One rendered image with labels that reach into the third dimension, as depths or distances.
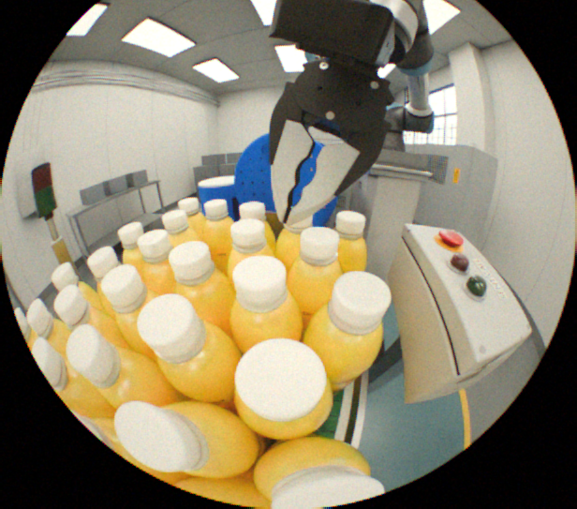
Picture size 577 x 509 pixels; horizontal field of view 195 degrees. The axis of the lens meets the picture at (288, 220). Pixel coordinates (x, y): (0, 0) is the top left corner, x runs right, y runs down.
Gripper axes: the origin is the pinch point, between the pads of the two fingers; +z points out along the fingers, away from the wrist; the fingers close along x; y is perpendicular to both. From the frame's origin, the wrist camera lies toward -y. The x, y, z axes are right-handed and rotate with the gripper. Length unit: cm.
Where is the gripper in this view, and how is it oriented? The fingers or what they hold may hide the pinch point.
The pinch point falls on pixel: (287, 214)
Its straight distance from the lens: 15.3
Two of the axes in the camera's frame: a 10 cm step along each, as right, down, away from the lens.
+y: 2.9, -3.5, 8.9
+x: -8.8, -4.6, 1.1
